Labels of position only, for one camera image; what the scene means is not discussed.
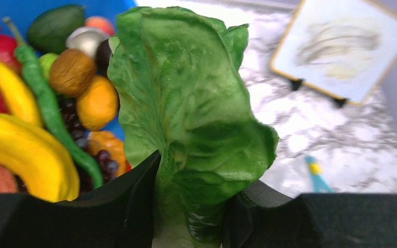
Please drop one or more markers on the green toy lettuce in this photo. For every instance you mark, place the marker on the green toy lettuce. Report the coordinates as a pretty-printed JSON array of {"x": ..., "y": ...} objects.
[{"x": 177, "y": 75}]

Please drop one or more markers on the dark purple toy eggplant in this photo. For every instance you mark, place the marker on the dark purple toy eggplant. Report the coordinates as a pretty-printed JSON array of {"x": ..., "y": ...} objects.
[{"x": 102, "y": 57}]

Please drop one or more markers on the orange toy lemon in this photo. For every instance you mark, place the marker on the orange toy lemon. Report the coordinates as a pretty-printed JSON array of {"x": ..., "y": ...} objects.
[{"x": 98, "y": 105}]

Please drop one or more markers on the brown toy kiwi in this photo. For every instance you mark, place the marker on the brown toy kiwi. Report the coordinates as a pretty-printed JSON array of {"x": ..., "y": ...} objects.
[{"x": 72, "y": 72}]

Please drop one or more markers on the green toy avocado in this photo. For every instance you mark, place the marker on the green toy avocado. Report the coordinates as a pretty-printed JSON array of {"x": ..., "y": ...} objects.
[{"x": 49, "y": 31}]

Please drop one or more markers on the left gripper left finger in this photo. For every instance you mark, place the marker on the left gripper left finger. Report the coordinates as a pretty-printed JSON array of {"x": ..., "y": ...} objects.
[{"x": 117, "y": 214}]

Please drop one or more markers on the toy mushroom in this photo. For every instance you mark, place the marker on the toy mushroom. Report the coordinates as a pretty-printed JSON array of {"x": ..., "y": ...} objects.
[{"x": 86, "y": 39}]

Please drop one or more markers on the yellow toy bell pepper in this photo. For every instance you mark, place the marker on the yellow toy bell pepper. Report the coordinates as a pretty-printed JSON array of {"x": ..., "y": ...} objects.
[{"x": 106, "y": 140}]

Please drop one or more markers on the yellow toy banana bunch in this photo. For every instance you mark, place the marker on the yellow toy banana bunch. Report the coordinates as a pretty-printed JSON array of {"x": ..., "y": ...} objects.
[{"x": 31, "y": 153}]

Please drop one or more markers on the toy peach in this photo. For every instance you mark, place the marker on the toy peach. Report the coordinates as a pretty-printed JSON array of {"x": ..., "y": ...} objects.
[{"x": 101, "y": 23}]

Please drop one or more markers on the toy purple grapes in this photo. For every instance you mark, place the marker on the toy purple grapes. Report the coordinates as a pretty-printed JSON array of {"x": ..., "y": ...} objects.
[{"x": 78, "y": 130}]

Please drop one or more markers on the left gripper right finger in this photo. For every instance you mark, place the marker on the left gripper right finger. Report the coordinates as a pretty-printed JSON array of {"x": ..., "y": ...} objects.
[{"x": 260, "y": 216}]

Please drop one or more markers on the small whiteboard with wooden frame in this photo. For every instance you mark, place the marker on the small whiteboard with wooden frame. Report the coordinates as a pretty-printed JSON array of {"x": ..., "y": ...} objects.
[{"x": 340, "y": 48}]

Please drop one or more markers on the green toy chili pepper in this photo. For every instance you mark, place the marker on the green toy chili pepper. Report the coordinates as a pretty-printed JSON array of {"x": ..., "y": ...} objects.
[{"x": 48, "y": 104}]

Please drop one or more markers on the clear zip top bag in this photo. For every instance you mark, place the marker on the clear zip top bag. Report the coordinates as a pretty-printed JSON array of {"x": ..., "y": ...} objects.
[{"x": 318, "y": 183}]

